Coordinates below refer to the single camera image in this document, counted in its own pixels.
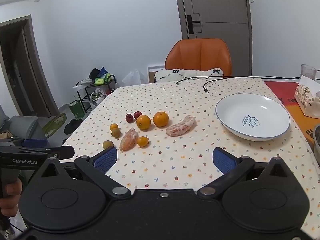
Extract red table mat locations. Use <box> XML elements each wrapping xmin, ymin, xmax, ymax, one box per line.
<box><xmin>264</xmin><ymin>81</ymin><xmax>320</xmax><ymax>155</ymax></box>

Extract black door handle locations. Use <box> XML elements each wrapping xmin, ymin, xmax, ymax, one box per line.
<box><xmin>187</xmin><ymin>14</ymin><xmax>201</xmax><ymax>35</ymax></box>

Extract white fluffy cushion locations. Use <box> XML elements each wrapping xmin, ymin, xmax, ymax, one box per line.
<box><xmin>153</xmin><ymin>68</ymin><xmax>224</xmax><ymax>83</ymax></box>

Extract plastic bag with groceries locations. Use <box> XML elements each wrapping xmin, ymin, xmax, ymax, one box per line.
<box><xmin>89</xmin><ymin>89</ymin><xmax>108</xmax><ymax>110</ymax></box>

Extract black cable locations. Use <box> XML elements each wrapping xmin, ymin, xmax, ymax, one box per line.
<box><xmin>203</xmin><ymin>76</ymin><xmax>302</xmax><ymax>93</ymax></box>
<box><xmin>176</xmin><ymin>76</ymin><xmax>302</xmax><ymax>85</ymax></box>

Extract clear plastic cup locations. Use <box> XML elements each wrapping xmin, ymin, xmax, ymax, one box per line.
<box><xmin>301</xmin><ymin>64</ymin><xmax>317</xmax><ymax>81</ymax></box>

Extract person's left hand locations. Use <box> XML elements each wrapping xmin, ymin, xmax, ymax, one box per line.
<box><xmin>0</xmin><ymin>179</ymin><xmax>23</xmax><ymax>218</ymax></box>

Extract dark wooden door frame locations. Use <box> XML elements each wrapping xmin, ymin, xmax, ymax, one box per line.
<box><xmin>0</xmin><ymin>15</ymin><xmax>60</xmax><ymax>120</ymax></box>

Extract metal bowl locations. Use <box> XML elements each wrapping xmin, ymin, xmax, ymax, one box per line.
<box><xmin>312</xmin><ymin>124</ymin><xmax>320</xmax><ymax>165</ymax></box>

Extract green yellow packets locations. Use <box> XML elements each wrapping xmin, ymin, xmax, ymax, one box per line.
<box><xmin>94</xmin><ymin>72</ymin><xmax>112</xmax><ymax>85</ymax></box>

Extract white plastic bag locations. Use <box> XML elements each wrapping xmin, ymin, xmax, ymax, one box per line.
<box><xmin>122</xmin><ymin>69</ymin><xmax>149</xmax><ymax>88</ymax></box>

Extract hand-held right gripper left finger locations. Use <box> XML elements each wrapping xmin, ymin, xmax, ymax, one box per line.
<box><xmin>31</xmin><ymin>146</ymin><xmax>132</xmax><ymax>200</ymax></box>

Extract black shoe rack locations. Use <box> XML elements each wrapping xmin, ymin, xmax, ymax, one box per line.
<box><xmin>76</xmin><ymin>74</ymin><xmax>117</xmax><ymax>113</ymax></box>

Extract grey door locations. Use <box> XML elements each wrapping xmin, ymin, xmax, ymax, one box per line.
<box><xmin>174</xmin><ymin>0</ymin><xmax>253</xmax><ymax>77</ymax></box>

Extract black slippers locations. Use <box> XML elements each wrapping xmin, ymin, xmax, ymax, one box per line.
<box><xmin>64</xmin><ymin>119</ymin><xmax>83</xmax><ymax>135</ymax></box>

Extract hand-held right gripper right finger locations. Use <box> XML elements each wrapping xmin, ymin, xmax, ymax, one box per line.
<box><xmin>197</xmin><ymin>147</ymin><xmax>297</xmax><ymax>200</ymax></box>

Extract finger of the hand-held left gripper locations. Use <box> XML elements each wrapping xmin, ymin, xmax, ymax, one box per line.
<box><xmin>49</xmin><ymin>145</ymin><xmax>75</xmax><ymax>159</ymax></box>
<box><xmin>22</xmin><ymin>138</ymin><xmax>49</xmax><ymax>148</ymax></box>

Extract large orange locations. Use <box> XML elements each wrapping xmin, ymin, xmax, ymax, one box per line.
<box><xmin>153</xmin><ymin>111</ymin><xmax>170</xmax><ymax>128</ymax></box>
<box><xmin>136</xmin><ymin>114</ymin><xmax>151</xmax><ymax>130</ymax></box>

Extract orange chair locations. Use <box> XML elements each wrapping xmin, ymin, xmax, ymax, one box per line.
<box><xmin>165</xmin><ymin>38</ymin><xmax>232</xmax><ymax>77</ymax></box>

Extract peeled orange citrus segment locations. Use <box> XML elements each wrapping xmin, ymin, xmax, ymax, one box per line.
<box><xmin>119</xmin><ymin>127</ymin><xmax>139</xmax><ymax>153</ymax></box>

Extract white plate with blue rim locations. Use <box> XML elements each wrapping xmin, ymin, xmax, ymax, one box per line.
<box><xmin>215</xmin><ymin>93</ymin><xmax>291</xmax><ymax>142</ymax></box>

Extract cardboard box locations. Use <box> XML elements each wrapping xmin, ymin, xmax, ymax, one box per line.
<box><xmin>147</xmin><ymin>65</ymin><xmax>166</xmax><ymax>83</ymax></box>

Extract green paper bag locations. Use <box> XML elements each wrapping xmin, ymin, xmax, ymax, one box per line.
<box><xmin>69</xmin><ymin>100</ymin><xmax>85</xmax><ymax>120</ymax></box>

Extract patterned tissue box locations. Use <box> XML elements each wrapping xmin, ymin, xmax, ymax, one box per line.
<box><xmin>294</xmin><ymin>75</ymin><xmax>320</xmax><ymax>118</ymax></box>

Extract peeled pink pomelo segment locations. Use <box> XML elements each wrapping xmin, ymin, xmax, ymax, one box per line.
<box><xmin>165</xmin><ymin>115</ymin><xmax>195</xmax><ymax>137</ymax></box>

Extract grey sofa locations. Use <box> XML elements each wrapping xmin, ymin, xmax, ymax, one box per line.
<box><xmin>0</xmin><ymin>115</ymin><xmax>47</xmax><ymax>143</ymax></box>

